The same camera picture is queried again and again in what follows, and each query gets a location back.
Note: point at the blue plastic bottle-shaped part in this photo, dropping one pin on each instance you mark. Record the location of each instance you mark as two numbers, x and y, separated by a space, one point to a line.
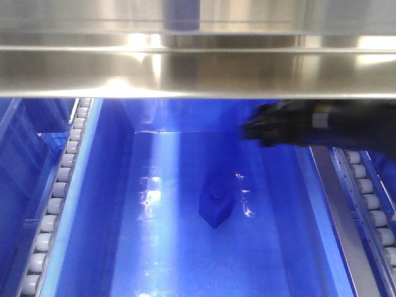
216 201

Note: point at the blue bin holding part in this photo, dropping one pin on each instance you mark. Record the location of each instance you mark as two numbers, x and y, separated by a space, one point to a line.
131 225

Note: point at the right white roller track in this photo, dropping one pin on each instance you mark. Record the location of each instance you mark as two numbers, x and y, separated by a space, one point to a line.
374 209

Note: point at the left white roller track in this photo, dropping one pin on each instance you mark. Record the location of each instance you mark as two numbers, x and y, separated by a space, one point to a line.
45 235

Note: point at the steel shelf crossbeam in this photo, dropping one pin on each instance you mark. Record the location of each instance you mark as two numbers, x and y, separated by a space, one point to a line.
198 49

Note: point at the white roller track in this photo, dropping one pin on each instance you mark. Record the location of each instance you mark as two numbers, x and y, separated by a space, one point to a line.
45 235
374 209

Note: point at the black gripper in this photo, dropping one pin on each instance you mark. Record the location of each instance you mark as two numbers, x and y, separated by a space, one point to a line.
353 124

